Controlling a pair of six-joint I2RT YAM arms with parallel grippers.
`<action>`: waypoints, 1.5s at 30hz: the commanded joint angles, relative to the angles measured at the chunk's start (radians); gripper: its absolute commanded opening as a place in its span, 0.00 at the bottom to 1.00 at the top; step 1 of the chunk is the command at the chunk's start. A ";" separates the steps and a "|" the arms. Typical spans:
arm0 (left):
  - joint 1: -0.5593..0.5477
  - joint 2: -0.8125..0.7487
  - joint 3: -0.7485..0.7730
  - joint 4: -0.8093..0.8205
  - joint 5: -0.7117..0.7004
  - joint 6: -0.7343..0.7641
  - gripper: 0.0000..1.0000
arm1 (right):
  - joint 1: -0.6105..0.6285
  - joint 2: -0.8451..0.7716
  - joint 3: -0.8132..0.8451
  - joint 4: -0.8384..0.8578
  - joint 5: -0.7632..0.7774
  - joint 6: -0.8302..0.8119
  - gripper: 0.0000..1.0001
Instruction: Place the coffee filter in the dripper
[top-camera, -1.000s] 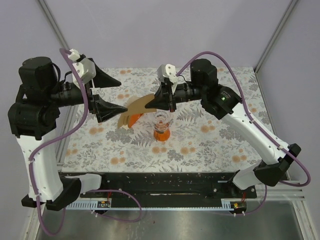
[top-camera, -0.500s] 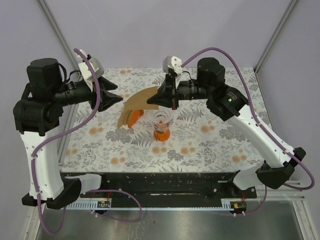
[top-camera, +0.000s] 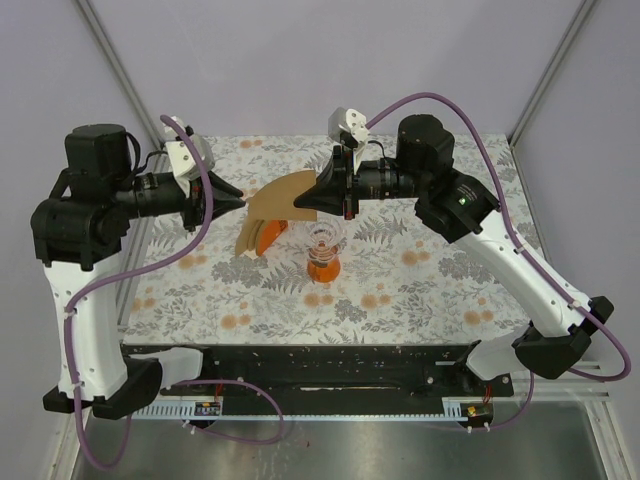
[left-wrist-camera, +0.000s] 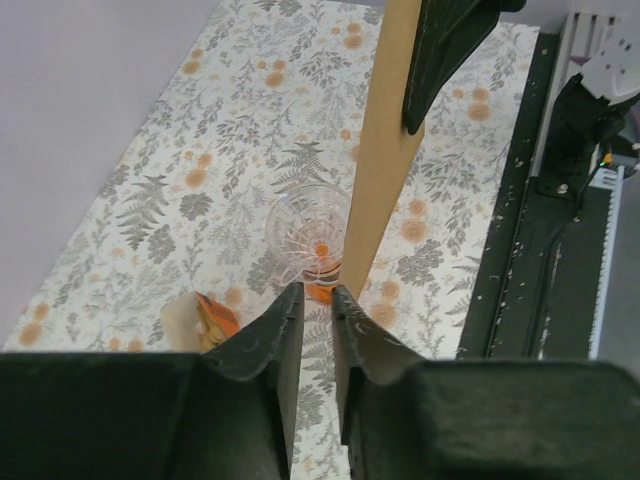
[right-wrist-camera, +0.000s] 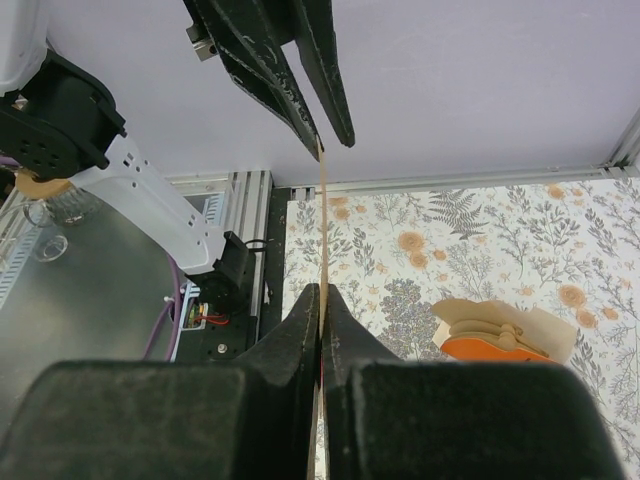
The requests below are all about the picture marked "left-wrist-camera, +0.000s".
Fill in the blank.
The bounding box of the orange coffee filter box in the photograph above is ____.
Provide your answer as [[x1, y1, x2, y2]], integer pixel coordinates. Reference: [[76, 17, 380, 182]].
[[160, 291, 241, 353]]

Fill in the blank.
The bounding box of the light blue cable duct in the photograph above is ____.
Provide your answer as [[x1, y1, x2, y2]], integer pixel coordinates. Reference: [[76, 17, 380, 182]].
[[587, 166, 625, 360]]

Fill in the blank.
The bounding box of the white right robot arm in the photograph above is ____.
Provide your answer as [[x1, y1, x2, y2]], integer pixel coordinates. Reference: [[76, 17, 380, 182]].
[[402, 1, 639, 168]]

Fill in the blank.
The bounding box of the clear glass dripper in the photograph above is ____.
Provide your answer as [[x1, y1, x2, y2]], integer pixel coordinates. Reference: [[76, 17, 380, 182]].
[[265, 182, 351, 286]]

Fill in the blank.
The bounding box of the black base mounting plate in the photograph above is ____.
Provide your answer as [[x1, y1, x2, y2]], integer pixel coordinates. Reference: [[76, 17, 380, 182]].
[[456, 33, 614, 360]]

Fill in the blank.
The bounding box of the orange glass carafe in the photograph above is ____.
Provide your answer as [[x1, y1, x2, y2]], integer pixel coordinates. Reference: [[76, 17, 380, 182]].
[[302, 243, 342, 305]]

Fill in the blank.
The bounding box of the brown paper coffee filter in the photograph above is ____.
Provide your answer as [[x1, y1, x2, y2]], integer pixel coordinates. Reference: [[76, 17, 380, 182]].
[[340, 0, 424, 299]]

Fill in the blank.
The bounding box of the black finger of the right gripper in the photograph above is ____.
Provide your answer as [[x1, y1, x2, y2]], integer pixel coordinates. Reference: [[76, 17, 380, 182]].
[[402, 0, 525, 135]]

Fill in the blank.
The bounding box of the aluminium frame rail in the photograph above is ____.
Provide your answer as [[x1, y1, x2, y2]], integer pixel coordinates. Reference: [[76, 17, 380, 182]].
[[531, 11, 623, 176]]

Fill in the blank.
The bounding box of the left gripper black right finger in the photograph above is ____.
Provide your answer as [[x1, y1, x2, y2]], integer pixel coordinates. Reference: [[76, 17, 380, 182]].
[[332, 287, 639, 479]]

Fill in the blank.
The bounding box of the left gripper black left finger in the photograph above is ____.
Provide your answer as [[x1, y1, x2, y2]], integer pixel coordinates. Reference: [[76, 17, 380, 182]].
[[1, 283, 304, 479]]

